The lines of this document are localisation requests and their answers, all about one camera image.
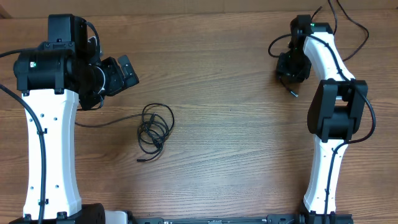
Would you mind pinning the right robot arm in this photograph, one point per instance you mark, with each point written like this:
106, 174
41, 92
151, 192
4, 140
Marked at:
334, 114

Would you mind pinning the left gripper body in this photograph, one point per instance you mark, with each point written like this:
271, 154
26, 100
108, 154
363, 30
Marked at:
114, 81

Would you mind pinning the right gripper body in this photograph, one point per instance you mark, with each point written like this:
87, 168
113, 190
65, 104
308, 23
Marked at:
295, 63

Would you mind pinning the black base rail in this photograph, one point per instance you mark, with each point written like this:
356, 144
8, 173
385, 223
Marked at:
214, 221

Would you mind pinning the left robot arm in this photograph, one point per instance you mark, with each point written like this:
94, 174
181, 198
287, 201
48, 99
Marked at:
60, 77

